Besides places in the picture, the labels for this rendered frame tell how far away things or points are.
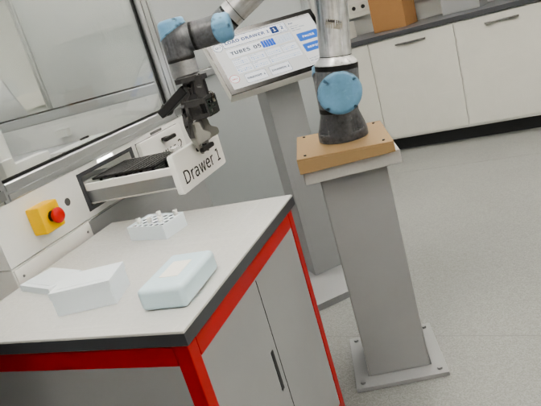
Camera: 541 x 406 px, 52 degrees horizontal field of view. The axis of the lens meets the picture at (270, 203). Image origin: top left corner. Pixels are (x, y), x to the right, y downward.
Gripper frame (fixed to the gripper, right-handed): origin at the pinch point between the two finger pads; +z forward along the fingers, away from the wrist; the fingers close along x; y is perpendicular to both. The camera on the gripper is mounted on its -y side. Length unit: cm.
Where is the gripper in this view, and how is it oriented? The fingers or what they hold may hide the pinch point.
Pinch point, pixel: (201, 147)
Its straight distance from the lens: 160.0
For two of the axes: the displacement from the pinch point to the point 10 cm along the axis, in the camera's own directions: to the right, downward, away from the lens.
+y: 9.1, -1.4, -3.9
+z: 2.6, 9.2, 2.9
